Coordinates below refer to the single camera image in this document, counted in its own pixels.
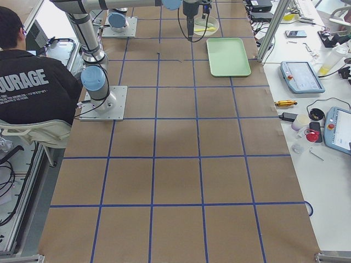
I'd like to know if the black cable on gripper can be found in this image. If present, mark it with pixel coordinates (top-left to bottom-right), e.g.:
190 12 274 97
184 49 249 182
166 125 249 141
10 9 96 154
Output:
177 5 211 43

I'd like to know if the white cup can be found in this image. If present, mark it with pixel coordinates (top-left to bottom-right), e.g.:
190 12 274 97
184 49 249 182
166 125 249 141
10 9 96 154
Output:
291 114 310 131

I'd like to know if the blue teach pendant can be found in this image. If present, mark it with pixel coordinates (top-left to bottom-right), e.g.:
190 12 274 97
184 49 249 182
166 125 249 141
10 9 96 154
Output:
280 61 325 94
324 107 351 155

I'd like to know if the white round plate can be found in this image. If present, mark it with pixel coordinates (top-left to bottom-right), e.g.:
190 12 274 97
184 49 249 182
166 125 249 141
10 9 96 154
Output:
194 16 219 36

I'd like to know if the far blue teach pendant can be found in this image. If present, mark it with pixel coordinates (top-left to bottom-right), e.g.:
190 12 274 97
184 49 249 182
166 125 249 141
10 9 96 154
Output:
280 61 325 94

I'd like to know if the hex key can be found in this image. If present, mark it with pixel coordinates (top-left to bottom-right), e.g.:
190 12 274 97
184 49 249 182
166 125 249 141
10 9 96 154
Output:
309 147 324 161

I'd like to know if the aluminium frame post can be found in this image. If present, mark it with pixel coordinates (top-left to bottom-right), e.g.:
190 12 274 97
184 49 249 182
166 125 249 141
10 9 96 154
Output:
257 0 291 62

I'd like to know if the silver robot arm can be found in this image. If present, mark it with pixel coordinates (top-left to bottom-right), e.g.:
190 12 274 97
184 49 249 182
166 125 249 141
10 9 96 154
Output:
52 1 212 113
107 8 128 33

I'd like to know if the light green tray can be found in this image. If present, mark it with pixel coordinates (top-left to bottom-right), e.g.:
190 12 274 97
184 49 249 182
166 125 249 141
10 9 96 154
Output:
206 38 251 77

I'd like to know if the near blue teach pendant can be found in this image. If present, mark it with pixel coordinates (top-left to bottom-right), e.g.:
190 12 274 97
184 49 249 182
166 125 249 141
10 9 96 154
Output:
324 107 351 155

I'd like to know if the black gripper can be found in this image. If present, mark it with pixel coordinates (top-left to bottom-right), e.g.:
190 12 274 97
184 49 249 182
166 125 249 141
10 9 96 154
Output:
183 0 213 19

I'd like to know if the person in black shirt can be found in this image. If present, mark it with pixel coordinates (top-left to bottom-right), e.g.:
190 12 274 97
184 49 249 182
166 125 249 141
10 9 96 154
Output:
1 7 82 124

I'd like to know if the white chair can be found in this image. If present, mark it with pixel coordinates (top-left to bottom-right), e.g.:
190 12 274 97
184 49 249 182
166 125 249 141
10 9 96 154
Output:
0 118 72 167

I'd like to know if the plastic squeeze bottle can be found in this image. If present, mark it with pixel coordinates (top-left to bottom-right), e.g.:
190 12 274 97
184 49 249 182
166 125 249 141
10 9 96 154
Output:
318 45 349 77

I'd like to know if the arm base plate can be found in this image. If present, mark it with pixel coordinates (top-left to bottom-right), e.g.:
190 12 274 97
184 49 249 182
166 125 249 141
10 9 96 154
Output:
78 85 128 121
101 16 138 38

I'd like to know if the red round object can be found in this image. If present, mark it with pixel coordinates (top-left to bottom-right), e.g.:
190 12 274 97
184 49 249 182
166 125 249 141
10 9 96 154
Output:
304 129 320 142

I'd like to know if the black smartphone on table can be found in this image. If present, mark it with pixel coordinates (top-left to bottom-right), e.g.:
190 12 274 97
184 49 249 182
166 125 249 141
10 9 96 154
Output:
285 30 307 38

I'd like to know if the pale green plastic spoon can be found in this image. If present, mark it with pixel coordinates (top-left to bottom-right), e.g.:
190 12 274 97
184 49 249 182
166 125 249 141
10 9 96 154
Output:
195 21 214 27

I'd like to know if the black power adapter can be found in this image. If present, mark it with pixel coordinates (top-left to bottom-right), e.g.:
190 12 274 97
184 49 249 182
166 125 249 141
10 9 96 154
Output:
279 112 297 122

